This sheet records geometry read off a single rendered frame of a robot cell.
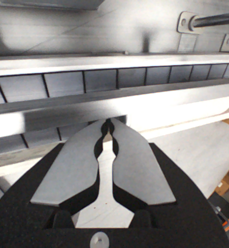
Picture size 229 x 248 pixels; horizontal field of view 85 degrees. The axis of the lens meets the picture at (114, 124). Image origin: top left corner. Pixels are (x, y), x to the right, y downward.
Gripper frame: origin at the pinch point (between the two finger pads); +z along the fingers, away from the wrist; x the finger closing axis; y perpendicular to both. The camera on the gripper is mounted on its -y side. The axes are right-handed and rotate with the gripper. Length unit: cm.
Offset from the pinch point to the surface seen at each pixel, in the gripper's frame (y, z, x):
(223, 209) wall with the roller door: 389, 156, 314
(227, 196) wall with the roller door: 342, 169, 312
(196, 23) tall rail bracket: -8.8, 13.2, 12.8
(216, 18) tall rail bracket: -9.1, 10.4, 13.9
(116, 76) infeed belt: -2.8, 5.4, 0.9
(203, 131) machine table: 15.8, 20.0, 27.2
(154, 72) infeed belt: -3.1, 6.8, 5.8
